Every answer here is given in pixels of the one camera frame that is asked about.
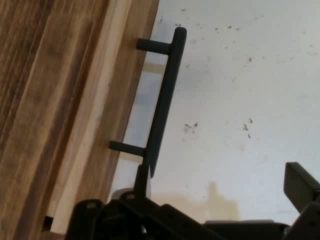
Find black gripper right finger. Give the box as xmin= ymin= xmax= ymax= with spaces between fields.
xmin=283 ymin=161 xmax=320 ymax=240

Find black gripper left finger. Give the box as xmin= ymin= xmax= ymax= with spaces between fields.
xmin=65 ymin=163 xmax=218 ymax=240

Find light wooden drawer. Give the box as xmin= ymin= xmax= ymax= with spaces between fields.
xmin=46 ymin=0 xmax=161 ymax=235

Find black bar drawer handle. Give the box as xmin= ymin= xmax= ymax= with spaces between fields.
xmin=109 ymin=26 xmax=188 ymax=179

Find dark brown wooden cabinet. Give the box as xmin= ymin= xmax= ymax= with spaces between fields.
xmin=0 ymin=0 xmax=112 ymax=240

